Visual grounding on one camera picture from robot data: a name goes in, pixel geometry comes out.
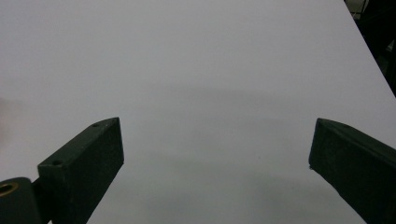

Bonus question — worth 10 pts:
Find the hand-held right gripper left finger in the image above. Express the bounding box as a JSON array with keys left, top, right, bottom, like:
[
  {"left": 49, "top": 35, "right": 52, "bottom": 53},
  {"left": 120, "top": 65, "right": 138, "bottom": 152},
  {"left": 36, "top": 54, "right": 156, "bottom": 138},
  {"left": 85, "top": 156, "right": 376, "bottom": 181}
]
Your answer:
[{"left": 36, "top": 117, "right": 125, "bottom": 224}]

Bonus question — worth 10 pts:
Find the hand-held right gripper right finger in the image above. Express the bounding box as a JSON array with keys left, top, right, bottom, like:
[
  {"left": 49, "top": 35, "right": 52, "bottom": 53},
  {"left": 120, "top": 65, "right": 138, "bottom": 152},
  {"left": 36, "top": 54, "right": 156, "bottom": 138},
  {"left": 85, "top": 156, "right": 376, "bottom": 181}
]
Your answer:
[{"left": 308, "top": 118, "right": 396, "bottom": 224}]

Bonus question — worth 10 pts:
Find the dark metal stand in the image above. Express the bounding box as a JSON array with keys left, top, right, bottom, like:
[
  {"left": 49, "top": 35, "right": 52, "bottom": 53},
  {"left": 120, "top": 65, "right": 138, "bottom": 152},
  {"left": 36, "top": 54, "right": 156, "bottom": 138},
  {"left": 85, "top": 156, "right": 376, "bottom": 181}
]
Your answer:
[{"left": 344, "top": 0, "right": 396, "bottom": 97}]

